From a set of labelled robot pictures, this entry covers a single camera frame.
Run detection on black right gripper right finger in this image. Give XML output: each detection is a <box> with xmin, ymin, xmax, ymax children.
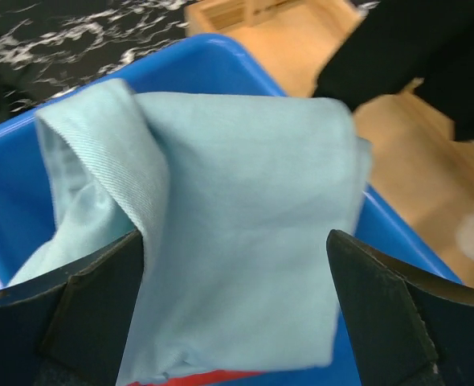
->
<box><xmin>327</xmin><ymin>230</ymin><xmax>474</xmax><ymax>385</ymax></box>

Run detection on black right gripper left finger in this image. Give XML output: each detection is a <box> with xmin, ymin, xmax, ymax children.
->
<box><xmin>0</xmin><ymin>231</ymin><xmax>143</xmax><ymax>385</ymax></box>

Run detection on red white patterned trousers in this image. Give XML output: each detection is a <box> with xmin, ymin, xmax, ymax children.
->
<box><xmin>128</xmin><ymin>369</ymin><xmax>262</xmax><ymax>386</ymax></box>

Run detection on light blue trousers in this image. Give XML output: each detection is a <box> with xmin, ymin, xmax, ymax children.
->
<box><xmin>11</xmin><ymin>79</ymin><xmax>372</xmax><ymax>385</ymax></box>

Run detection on wooden clothes rack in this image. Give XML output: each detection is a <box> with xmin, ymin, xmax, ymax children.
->
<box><xmin>185</xmin><ymin>1</ymin><xmax>474</xmax><ymax>287</ymax></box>

